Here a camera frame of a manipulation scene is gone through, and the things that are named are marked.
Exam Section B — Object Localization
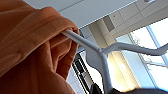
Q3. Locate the large bright window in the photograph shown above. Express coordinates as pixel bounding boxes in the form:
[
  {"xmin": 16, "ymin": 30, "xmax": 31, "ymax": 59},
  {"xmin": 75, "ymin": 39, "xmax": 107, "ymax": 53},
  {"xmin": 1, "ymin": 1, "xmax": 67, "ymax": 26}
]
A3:
[{"xmin": 128, "ymin": 16, "xmax": 168, "ymax": 91}]

